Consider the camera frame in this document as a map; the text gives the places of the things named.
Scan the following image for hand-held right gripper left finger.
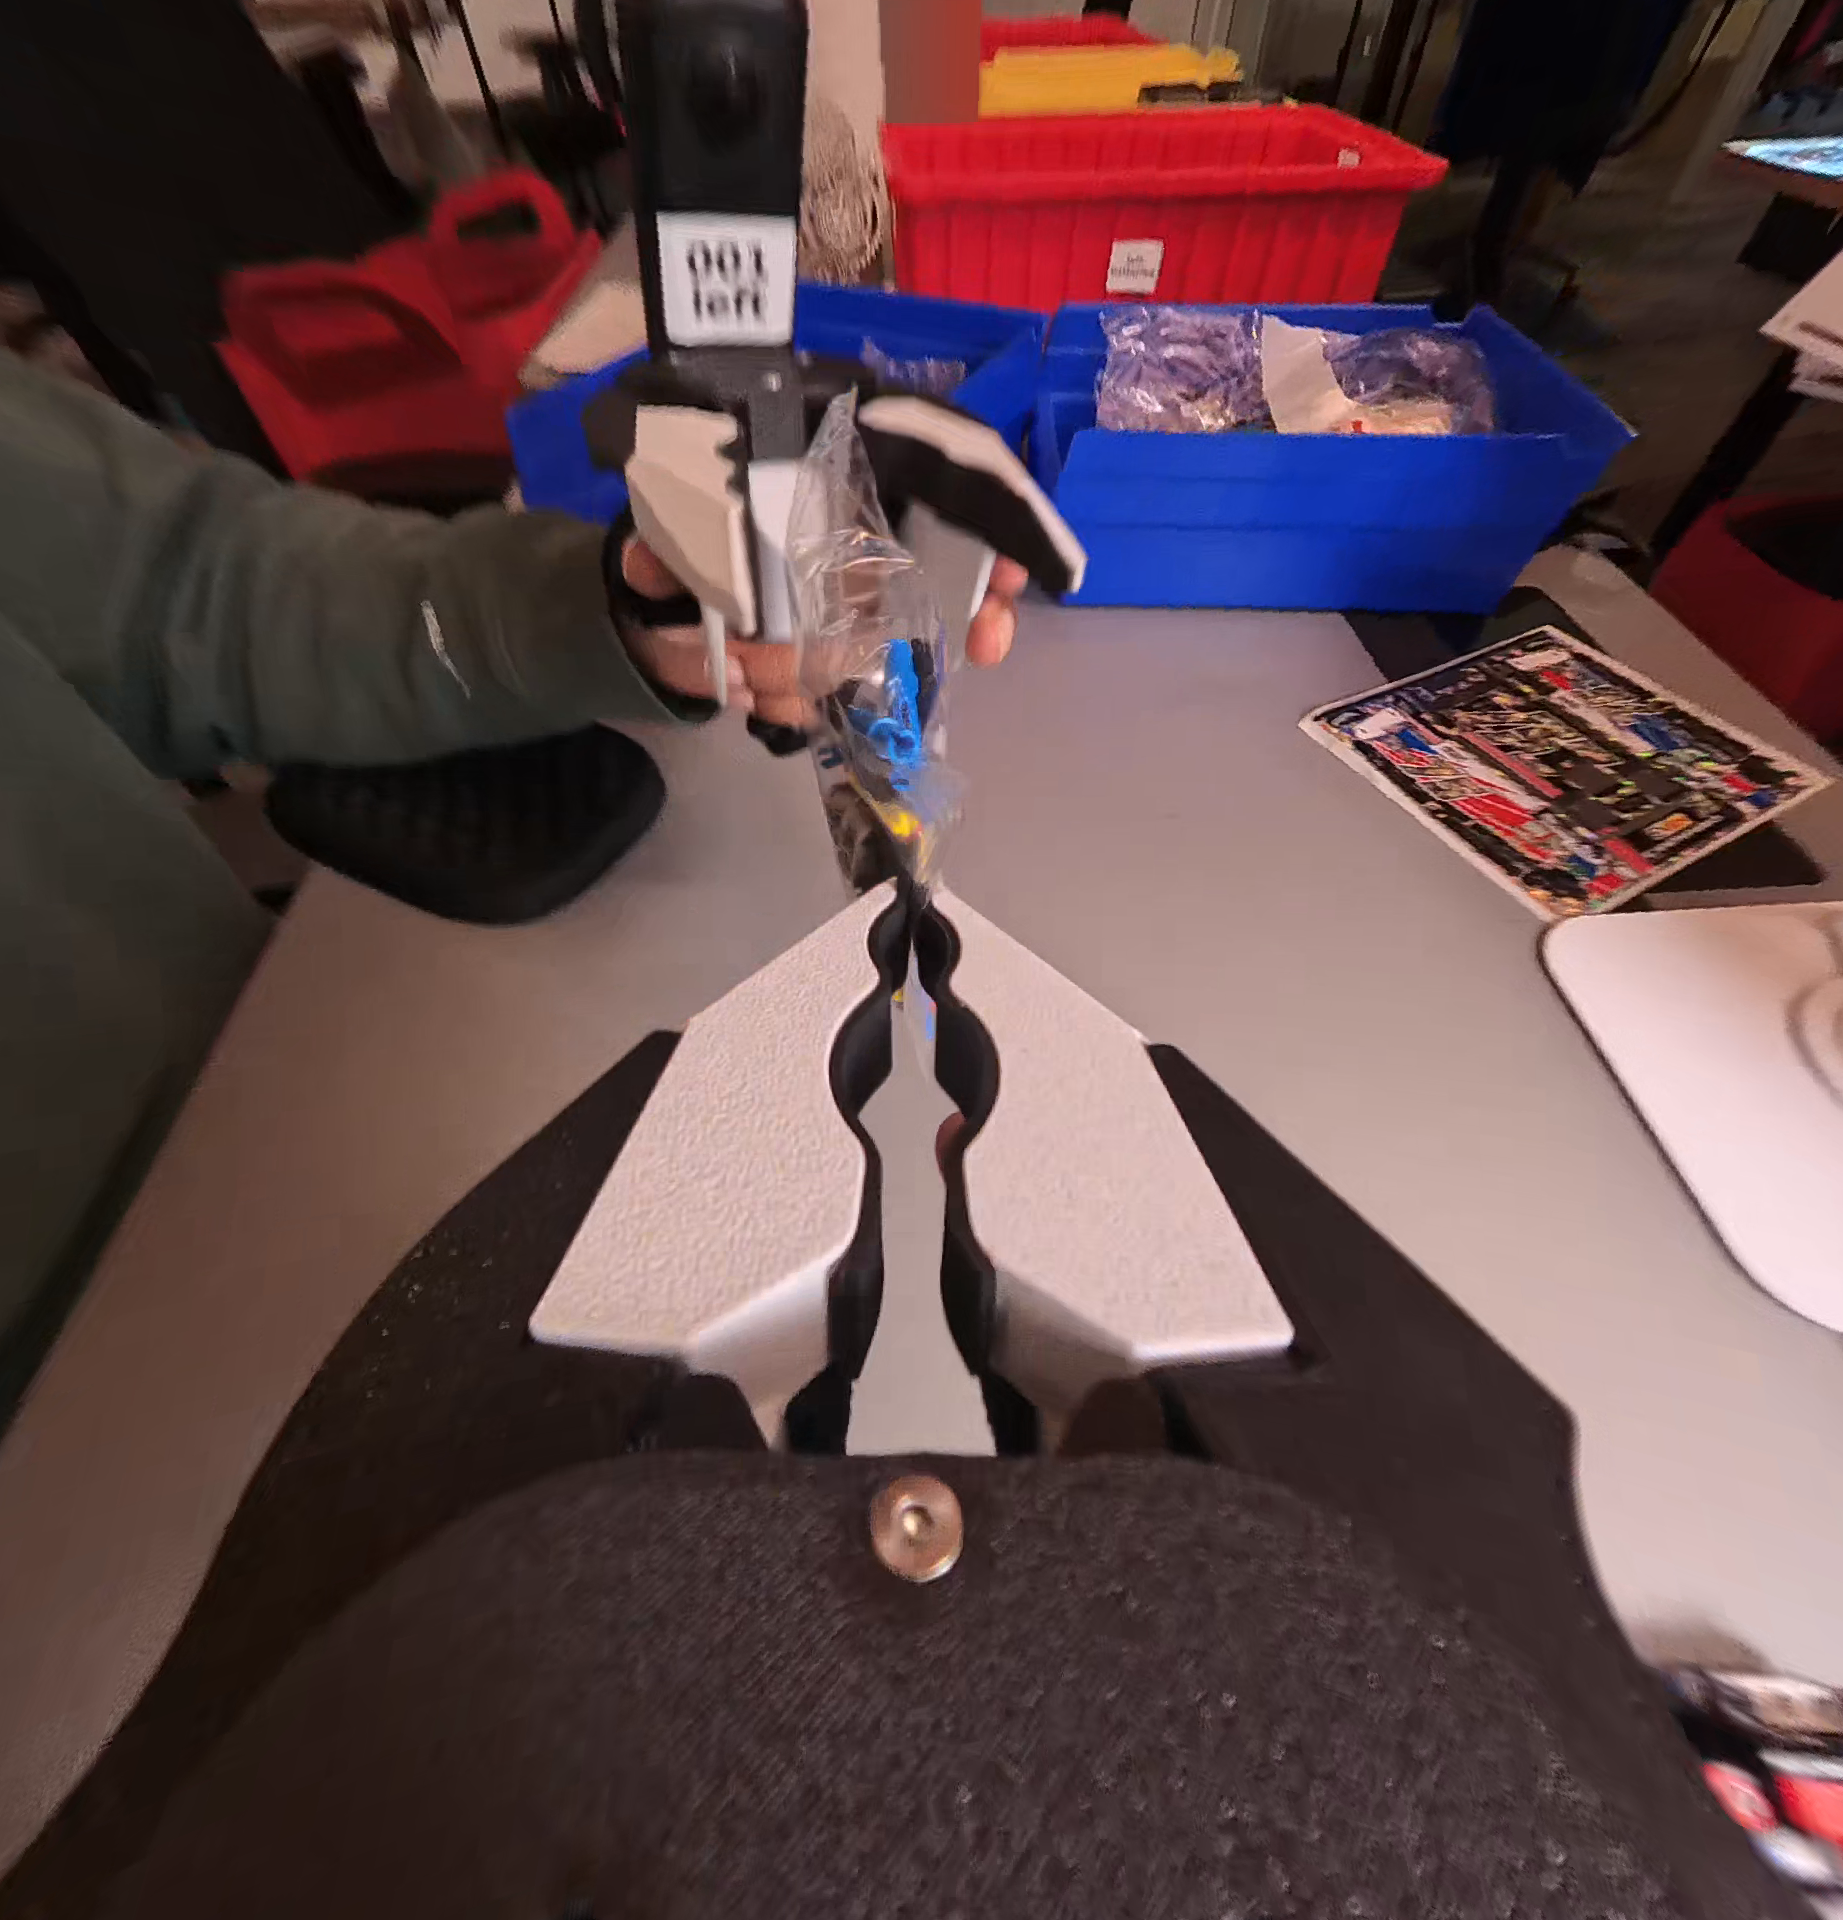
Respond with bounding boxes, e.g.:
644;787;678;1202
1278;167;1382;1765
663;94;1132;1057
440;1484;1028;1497
528;883;904;1453

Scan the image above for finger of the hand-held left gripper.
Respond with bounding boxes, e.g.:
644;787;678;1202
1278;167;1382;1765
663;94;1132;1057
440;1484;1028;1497
857;394;1092;617
627;403;808;708

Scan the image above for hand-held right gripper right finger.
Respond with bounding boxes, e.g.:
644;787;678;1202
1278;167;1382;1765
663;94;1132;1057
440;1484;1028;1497
917;885;1298;1453

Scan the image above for clear bag of lego pieces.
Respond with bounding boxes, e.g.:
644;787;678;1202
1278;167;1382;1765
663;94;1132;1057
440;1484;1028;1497
783;389;964;912

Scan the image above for person's left forearm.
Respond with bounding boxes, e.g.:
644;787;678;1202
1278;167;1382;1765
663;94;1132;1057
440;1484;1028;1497
0;336;686;784

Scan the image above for lego instruction booklet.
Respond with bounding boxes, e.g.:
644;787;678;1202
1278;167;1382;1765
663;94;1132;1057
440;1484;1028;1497
1298;627;1837;922

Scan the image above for partly built lego model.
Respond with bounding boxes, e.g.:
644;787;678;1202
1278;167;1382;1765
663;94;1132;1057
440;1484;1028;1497
1668;1664;1843;1920

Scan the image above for person's left hand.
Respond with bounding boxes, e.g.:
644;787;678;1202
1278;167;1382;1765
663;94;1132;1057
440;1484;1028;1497
618;532;1032;738

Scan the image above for blue plastic bin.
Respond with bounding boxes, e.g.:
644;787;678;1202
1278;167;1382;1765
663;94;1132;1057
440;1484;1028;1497
1034;301;1637;616
504;280;1049;524

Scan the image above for beige mesh bag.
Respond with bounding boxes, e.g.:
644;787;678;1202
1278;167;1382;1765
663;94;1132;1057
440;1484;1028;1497
798;103;894;287

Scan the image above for clear plastic parts bags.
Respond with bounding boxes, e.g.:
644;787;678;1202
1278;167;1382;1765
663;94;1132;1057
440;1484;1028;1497
1095;307;1499;438

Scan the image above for red plastic bin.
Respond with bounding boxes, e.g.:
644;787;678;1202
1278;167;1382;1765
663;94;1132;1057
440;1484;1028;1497
879;106;1449;316

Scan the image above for red felt tote bag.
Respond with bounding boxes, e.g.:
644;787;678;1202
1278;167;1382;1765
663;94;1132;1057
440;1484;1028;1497
214;167;606;485

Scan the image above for yellow plastic bin lids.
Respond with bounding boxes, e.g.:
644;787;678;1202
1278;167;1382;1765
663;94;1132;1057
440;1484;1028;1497
976;43;1247;121

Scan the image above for black mesh chair armrest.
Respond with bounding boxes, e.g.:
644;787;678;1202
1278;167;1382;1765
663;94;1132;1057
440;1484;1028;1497
268;727;669;927

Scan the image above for large black panel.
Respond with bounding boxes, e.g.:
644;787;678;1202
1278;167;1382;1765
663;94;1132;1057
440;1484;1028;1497
0;0;413;452

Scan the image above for white monitor stand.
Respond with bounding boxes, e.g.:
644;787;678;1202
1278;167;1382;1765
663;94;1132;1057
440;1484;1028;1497
1538;883;1843;1344

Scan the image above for red storage container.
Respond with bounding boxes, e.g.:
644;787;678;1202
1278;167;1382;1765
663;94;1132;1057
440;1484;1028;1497
1650;494;1843;741

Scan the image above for wooden side table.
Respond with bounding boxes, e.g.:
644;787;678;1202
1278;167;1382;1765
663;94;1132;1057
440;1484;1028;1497
1717;134;1843;222

